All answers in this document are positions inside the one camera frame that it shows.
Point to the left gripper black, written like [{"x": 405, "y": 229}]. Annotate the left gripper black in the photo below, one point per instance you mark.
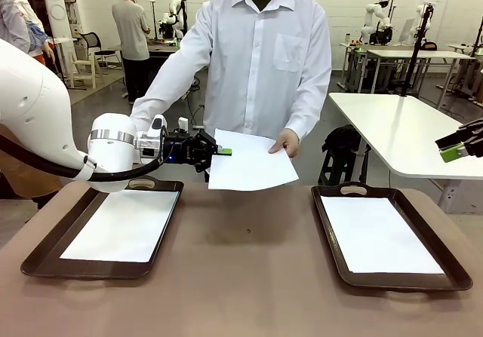
[{"x": 181, "y": 149}]

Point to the right gripper green-black finger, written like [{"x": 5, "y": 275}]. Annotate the right gripper green-black finger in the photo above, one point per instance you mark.
[
  {"x": 462, "y": 135},
  {"x": 451, "y": 153}
]

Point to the white A4 paper sheet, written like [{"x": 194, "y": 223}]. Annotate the white A4 paper sheet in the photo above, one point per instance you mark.
[
  {"x": 120, "y": 227},
  {"x": 253, "y": 167},
  {"x": 377, "y": 235}
]

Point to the person's left forearm white sleeve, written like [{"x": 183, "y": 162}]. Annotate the person's left forearm white sleeve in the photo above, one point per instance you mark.
[{"x": 311, "y": 114}]

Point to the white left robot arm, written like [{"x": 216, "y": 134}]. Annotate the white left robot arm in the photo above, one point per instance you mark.
[{"x": 30, "y": 107}]

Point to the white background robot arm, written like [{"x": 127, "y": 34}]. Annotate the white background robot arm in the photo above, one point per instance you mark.
[
  {"x": 373, "y": 16},
  {"x": 420, "y": 16},
  {"x": 173, "y": 13}
]

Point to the person's right forearm white sleeve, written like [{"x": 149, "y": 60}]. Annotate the person's right forearm white sleeve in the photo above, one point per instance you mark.
[{"x": 158, "y": 99}]

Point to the person's left hand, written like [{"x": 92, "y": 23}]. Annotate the person's left hand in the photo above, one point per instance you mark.
[{"x": 288, "y": 143}]

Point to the white table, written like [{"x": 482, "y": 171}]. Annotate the white table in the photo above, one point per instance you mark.
[{"x": 396, "y": 126}]

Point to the black tripod pole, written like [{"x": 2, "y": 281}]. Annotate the black tripod pole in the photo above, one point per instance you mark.
[{"x": 415, "y": 54}]

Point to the white background workbench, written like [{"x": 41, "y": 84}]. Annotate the white background workbench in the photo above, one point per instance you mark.
[{"x": 415, "y": 53}]

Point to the black backpack on stool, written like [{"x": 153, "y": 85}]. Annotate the black backpack on stool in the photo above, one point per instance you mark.
[{"x": 339, "y": 148}]

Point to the person in white shirt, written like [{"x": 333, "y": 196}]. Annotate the person in white shirt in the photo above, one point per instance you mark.
[{"x": 264, "y": 50}]

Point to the dark brown serving tray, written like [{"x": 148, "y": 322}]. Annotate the dark brown serving tray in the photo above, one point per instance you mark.
[
  {"x": 51, "y": 246},
  {"x": 396, "y": 281}
]

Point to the bystander in grey t-shirt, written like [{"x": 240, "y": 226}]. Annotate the bystander in grey t-shirt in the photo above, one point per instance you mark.
[{"x": 130, "y": 31}]

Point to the white wooden chair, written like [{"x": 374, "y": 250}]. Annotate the white wooden chair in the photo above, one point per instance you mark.
[{"x": 81, "y": 71}]

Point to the black office chair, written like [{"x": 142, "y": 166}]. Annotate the black office chair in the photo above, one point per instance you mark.
[{"x": 92, "y": 45}]

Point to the bystander in patterned shirt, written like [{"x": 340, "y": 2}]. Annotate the bystander in patterned shirt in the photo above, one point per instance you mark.
[{"x": 15, "y": 24}]

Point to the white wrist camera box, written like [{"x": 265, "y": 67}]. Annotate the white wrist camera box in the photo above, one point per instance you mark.
[{"x": 183, "y": 124}]

